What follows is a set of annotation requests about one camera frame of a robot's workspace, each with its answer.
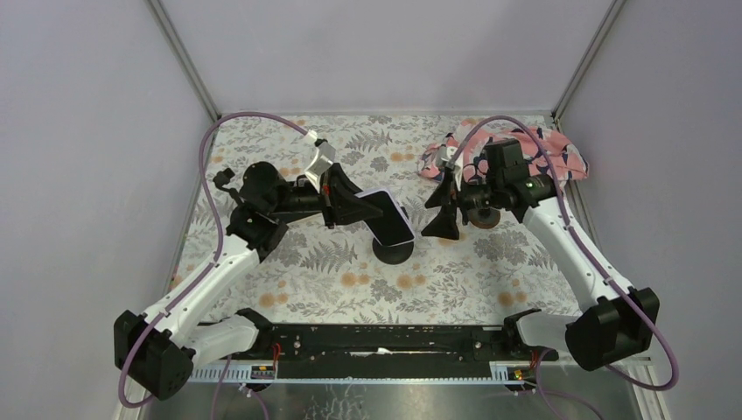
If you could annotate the floral patterned table mat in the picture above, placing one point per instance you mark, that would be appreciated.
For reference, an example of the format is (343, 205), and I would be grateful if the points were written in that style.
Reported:
(322, 275)

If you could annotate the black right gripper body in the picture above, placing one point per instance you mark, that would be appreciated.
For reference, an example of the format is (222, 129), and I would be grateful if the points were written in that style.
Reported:
(472, 196)

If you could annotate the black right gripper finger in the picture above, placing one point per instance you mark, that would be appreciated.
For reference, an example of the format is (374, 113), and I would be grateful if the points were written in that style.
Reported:
(444, 194)
(444, 225)

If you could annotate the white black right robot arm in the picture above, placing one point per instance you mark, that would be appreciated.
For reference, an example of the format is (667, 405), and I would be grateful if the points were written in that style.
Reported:
(616, 318)

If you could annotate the pink patterned cloth bag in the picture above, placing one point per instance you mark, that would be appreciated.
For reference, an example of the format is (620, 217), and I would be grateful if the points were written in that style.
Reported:
(556, 148)

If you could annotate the phone with lavender case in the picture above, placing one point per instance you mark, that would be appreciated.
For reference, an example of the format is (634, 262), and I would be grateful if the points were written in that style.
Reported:
(393, 227)

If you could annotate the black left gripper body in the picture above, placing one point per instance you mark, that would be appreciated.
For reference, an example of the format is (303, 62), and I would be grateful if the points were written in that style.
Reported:
(332, 197)

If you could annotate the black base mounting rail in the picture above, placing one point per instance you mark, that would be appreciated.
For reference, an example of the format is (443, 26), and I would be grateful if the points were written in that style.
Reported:
(399, 344)

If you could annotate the white slotted cable duct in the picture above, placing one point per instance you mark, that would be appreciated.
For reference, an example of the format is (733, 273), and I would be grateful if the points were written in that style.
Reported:
(381, 373)

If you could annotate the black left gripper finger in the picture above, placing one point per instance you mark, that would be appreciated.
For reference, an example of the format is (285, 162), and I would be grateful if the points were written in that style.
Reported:
(352, 189)
(361, 210)

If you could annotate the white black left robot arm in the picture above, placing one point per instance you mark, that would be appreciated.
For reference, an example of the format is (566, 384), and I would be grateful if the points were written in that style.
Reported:
(159, 348)

